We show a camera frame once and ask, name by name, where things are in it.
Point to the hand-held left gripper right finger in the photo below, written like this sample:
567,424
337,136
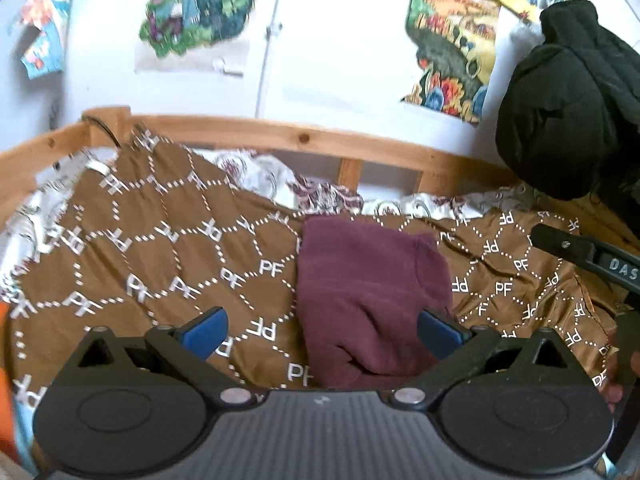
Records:
440,334

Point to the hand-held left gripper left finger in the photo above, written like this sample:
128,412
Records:
207,332

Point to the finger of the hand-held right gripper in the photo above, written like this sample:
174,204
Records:
560,242

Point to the maroon fleece garment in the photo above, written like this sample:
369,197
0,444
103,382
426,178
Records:
365,285

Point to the person's right hand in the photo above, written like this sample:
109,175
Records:
609,390

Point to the brown printed blanket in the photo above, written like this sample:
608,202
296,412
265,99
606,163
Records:
150,240

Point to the black cloth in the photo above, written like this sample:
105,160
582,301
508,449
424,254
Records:
565,100

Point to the white patterned bed sheet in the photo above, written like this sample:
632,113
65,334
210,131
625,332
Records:
270,175

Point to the orange cloth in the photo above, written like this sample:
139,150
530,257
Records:
6,385

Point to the light blue cloth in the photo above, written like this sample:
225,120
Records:
25,435

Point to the wooden bed frame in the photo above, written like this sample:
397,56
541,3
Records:
300,137

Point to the colourful floral wall poster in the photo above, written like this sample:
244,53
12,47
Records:
450,35

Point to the white wall conduit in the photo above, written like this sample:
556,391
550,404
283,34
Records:
272,35

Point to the cartoon figure wall poster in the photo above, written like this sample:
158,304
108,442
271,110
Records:
195,10

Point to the blue and orange wall poster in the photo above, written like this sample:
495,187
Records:
45,35

